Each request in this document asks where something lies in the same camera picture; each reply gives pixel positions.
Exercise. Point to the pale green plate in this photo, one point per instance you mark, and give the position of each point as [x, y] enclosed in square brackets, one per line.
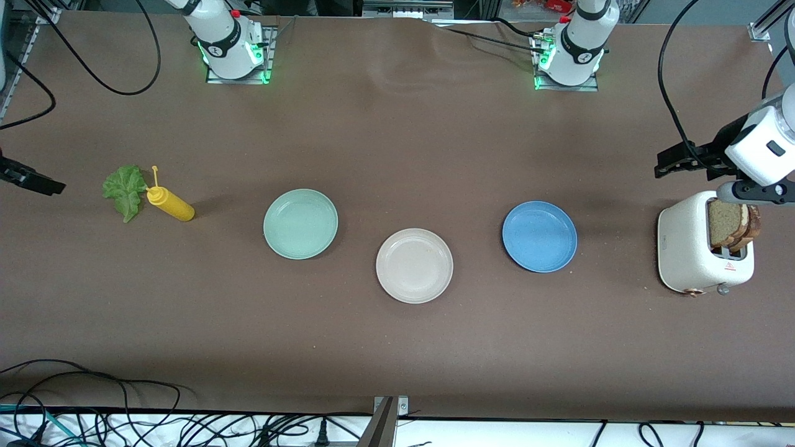
[300, 223]

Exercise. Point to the white two-slot toaster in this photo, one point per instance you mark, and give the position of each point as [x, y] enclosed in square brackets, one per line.
[683, 248]

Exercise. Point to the brown bread slice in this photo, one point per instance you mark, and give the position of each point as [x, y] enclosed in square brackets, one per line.
[753, 226]
[723, 223]

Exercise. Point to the grey metal bracket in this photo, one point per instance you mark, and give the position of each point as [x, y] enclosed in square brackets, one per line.
[382, 428]

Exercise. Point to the green lettuce leaf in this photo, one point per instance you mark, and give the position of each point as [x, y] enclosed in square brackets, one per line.
[127, 189]

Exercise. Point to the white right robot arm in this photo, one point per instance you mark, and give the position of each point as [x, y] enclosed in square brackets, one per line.
[227, 43]

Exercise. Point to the blue plate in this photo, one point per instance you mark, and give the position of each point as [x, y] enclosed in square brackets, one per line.
[539, 236]

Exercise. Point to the grey equipment box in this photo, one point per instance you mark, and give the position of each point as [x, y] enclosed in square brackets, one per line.
[407, 7]

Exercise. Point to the black power plug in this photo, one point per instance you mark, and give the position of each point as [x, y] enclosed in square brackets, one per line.
[322, 434]

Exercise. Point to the red orange snack package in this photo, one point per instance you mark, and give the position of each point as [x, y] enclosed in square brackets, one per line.
[546, 5]

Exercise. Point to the beige plate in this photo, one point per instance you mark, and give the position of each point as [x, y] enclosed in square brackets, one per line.
[414, 266]

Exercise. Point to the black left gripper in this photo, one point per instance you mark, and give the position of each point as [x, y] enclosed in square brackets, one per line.
[710, 154]

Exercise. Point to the yellow mustard squeeze bottle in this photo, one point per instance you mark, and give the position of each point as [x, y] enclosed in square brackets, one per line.
[174, 208]

